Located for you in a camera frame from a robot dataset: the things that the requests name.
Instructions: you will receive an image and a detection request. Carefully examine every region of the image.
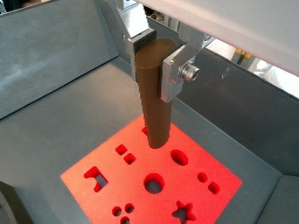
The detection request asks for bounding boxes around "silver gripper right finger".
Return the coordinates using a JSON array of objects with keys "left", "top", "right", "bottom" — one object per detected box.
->
[{"left": 160, "top": 24, "right": 213, "bottom": 103}]

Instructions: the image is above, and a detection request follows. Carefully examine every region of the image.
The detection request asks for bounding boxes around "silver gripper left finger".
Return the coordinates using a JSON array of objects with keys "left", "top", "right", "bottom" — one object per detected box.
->
[{"left": 116, "top": 0, "right": 156, "bottom": 80}]

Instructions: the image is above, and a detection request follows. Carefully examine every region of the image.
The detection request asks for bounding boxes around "brown oval peg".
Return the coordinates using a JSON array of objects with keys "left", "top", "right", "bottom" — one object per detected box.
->
[{"left": 134, "top": 38, "right": 176, "bottom": 149}]

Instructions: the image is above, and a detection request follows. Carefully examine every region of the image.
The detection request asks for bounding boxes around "red shape sorting board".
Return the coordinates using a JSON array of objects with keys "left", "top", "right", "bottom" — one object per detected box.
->
[{"left": 60, "top": 117, "right": 241, "bottom": 224}]

